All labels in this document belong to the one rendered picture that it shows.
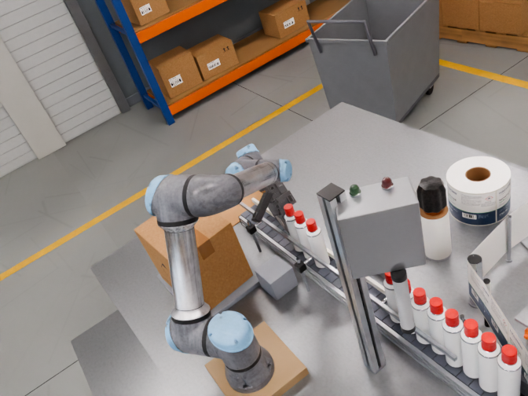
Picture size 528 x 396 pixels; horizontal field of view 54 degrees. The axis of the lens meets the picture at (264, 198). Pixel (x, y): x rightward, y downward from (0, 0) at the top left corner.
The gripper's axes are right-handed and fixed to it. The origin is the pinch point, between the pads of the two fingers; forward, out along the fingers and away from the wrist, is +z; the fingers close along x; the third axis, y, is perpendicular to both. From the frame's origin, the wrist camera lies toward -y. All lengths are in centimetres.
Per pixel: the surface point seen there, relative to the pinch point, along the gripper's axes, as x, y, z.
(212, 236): -7.9, -26.7, -16.8
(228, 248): -3.6, -23.5, -9.3
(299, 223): -15.8, -0.9, -4.6
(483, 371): -74, -2, 38
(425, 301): -61, 1, 21
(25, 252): 263, -98, -44
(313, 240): -20.3, -1.5, 1.9
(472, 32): 170, 297, -3
